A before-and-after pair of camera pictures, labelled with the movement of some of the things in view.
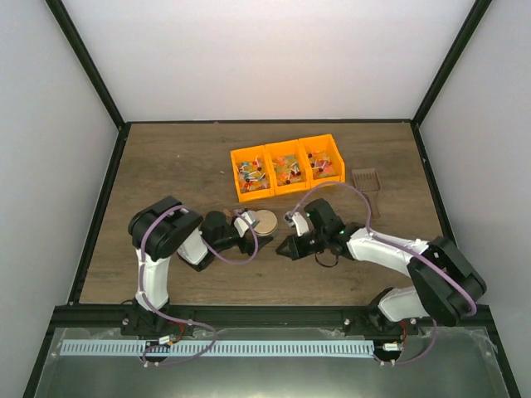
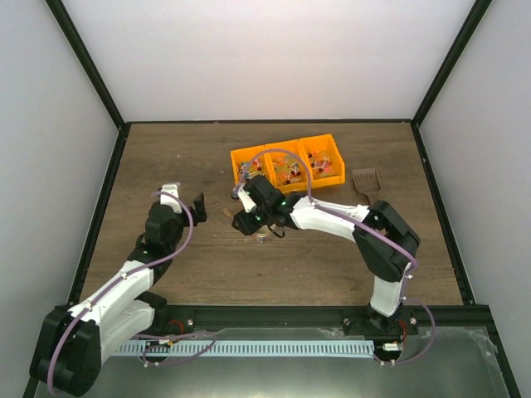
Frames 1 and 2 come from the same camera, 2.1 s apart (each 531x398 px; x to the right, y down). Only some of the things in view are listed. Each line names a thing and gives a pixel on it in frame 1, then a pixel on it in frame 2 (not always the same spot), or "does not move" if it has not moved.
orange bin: [252, 173] does not move
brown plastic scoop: [367, 181] does not move
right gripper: [298, 251] -> [247, 227]
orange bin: [288, 167] does not move
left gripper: [246, 246] -> [201, 211]
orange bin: [323, 162] does not move
